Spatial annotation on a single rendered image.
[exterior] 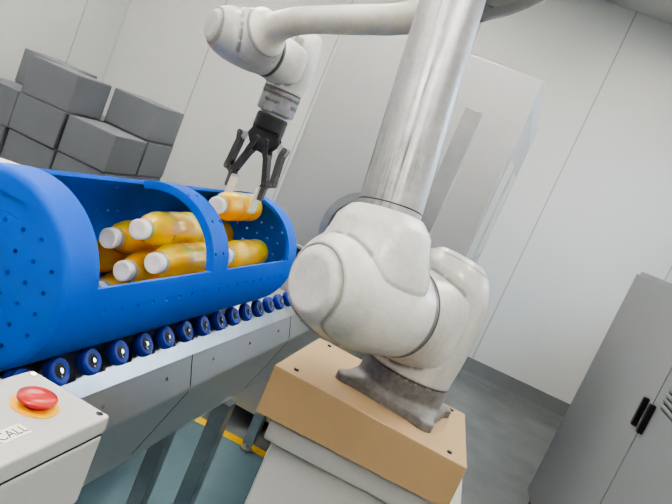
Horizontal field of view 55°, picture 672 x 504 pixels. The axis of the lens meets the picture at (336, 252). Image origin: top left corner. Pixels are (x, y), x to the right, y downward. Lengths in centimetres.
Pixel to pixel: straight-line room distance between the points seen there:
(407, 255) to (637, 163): 518
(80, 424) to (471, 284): 64
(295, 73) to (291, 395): 76
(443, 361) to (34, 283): 62
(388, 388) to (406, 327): 17
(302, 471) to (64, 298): 45
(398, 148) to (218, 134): 550
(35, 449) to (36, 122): 430
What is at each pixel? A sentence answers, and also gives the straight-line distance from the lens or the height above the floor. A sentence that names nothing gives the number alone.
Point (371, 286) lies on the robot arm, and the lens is 87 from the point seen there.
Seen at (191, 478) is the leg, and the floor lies 37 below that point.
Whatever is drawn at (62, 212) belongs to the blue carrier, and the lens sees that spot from 91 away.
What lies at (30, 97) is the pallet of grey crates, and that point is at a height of 92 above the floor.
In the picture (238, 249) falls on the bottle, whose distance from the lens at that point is 149.
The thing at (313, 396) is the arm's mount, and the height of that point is 106.
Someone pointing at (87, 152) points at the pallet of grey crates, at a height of 74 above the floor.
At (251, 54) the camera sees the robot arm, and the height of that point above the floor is 153.
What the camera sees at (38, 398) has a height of 111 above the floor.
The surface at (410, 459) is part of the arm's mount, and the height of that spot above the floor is 104.
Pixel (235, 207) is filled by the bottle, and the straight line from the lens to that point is 148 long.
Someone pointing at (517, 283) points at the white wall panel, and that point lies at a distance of 593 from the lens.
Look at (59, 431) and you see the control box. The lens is 64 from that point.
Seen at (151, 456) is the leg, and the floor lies 37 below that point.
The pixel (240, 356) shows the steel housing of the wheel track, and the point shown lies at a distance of 164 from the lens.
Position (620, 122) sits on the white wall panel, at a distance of 603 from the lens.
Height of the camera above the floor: 143
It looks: 9 degrees down
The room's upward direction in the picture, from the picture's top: 23 degrees clockwise
